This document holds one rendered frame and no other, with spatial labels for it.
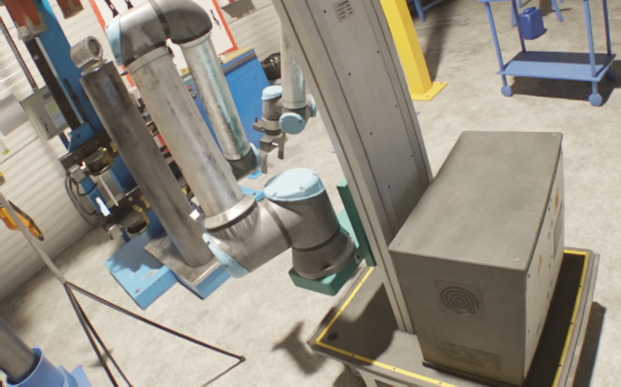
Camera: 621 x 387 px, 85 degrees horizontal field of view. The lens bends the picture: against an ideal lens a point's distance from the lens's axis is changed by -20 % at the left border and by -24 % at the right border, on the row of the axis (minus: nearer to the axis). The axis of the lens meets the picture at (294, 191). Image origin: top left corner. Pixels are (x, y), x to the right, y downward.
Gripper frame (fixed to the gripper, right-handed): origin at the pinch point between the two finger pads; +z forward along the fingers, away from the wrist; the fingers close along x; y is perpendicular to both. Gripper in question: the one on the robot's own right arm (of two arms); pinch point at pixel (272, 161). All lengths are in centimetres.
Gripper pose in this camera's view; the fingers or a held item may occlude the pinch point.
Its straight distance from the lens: 183.5
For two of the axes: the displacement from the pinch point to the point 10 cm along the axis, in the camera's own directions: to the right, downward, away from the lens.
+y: 8.6, 3.2, -3.9
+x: 5.0, -4.9, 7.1
